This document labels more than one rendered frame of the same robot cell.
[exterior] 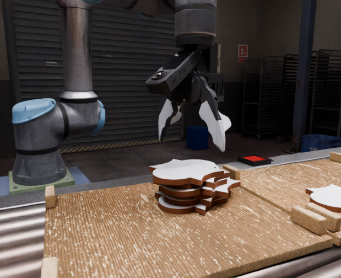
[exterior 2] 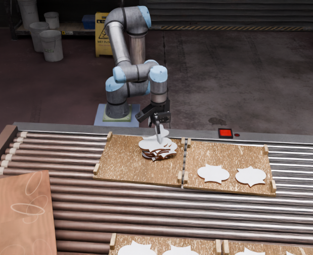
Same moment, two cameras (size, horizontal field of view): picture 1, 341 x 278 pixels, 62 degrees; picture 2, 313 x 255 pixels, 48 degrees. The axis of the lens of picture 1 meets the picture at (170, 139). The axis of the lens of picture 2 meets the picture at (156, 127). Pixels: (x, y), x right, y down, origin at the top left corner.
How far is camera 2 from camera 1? 1.32 m
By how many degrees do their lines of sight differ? 35
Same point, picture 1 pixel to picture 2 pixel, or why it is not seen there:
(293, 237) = (169, 180)
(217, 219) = (155, 165)
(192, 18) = (152, 97)
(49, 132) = (120, 96)
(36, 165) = (114, 110)
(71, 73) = not seen: hidden behind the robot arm
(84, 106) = (138, 84)
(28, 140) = (110, 99)
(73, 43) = (134, 54)
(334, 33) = not seen: outside the picture
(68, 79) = not seen: hidden behind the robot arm
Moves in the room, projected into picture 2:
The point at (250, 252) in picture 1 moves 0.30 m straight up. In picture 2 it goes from (150, 179) to (150, 125)
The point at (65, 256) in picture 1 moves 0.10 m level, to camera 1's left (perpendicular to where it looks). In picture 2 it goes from (104, 163) to (87, 156)
